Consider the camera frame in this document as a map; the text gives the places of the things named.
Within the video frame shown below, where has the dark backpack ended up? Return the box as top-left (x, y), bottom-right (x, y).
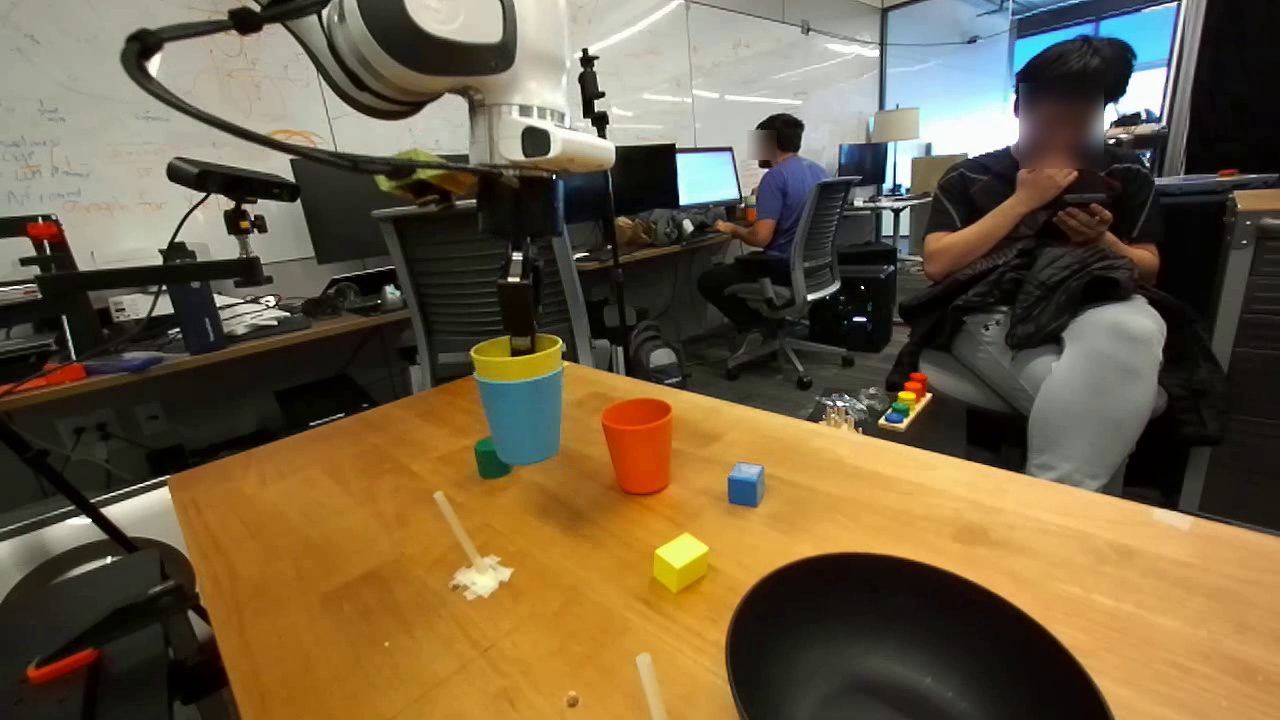
top-left (624, 314), bottom-right (691, 390)

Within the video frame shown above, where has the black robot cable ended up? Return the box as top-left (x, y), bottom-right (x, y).
top-left (116, 0), bottom-right (489, 185)

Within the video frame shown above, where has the black bowl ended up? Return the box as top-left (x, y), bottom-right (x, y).
top-left (723, 550), bottom-right (1118, 720)

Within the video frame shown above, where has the black stereo camera on mount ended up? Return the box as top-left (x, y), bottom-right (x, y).
top-left (164, 157), bottom-right (305, 257)

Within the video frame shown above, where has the blue plastic cup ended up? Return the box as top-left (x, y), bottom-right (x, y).
top-left (474, 368), bottom-right (570, 473)

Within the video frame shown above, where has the yellow plastic cup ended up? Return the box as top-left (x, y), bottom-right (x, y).
top-left (470, 332), bottom-right (570, 387)

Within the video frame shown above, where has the white stick with cross end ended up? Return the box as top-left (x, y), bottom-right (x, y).
top-left (427, 488), bottom-right (515, 604)

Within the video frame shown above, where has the white shade lamp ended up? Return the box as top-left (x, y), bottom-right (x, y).
top-left (869, 102), bottom-right (926, 202)

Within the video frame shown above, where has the black computer tower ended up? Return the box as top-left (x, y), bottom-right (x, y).
top-left (808, 257), bottom-right (901, 354)

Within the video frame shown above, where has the orange plastic cup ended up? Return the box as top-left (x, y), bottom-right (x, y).
top-left (597, 397), bottom-right (681, 501)

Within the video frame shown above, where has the person in blue shirt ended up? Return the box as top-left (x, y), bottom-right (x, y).
top-left (691, 108), bottom-right (841, 332)

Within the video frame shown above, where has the yellow cube block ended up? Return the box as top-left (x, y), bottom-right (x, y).
top-left (650, 529), bottom-right (718, 596)

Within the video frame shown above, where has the dark computer monitor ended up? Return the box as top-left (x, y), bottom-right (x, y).
top-left (564, 139), bottom-right (681, 228)

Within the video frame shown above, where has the black office chair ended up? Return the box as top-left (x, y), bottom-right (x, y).
top-left (915, 173), bottom-right (1280, 519)

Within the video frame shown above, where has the black bag with red clamp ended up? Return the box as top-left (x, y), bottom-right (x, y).
top-left (0, 534), bottom-right (240, 720)

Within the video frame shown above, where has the colourful stacking toy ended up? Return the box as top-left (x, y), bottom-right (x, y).
top-left (878, 370), bottom-right (936, 436)

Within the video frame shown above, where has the green cylinder block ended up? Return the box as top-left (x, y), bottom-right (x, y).
top-left (474, 436), bottom-right (515, 484)

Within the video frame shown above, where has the seated person in black shirt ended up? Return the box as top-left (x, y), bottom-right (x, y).
top-left (901, 30), bottom-right (1177, 490)

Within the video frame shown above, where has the black tripod leg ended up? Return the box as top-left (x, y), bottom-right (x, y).
top-left (0, 415), bottom-right (139, 550)

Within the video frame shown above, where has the lit computer monitor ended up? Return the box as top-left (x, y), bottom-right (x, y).
top-left (673, 143), bottom-right (750, 215)

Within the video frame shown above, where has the wooden side desk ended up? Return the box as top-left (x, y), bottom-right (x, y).
top-left (0, 307), bottom-right (414, 418)

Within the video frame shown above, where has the black tripod pole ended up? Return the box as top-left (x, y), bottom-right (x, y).
top-left (571, 43), bottom-right (631, 374)

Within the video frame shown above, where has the black monitor back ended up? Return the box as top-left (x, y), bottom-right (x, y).
top-left (292, 157), bottom-right (405, 262)

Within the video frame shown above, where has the wrist camera with green tape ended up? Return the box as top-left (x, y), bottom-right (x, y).
top-left (371, 147), bottom-right (489, 206)

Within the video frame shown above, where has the black frame with red knob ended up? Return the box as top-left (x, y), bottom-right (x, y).
top-left (0, 210), bottom-right (271, 362)

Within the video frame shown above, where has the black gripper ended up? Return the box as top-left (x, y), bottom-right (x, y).
top-left (475, 173), bottom-right (576, 359)

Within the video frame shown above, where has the blue cube block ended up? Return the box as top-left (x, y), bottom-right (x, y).
top-left (723, 461), bottom-right (770, 512)

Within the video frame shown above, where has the grey mesh office chair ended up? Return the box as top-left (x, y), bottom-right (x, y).
top-left (371, 194), bottom-right (599, 399)

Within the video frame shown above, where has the grey swivel office chair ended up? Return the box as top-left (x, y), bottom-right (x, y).
top-left (720, 177), bottom-right (864, 390)

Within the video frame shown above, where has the clear plastic bag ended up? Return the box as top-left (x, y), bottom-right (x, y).
top-left (813, 387), bottom-right (883, 433)

